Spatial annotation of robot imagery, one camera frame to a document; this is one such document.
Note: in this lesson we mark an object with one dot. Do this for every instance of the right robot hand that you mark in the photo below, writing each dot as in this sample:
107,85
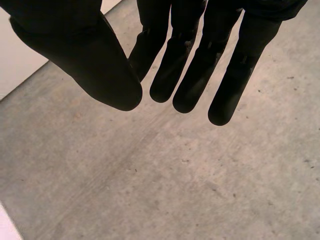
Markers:
82,55

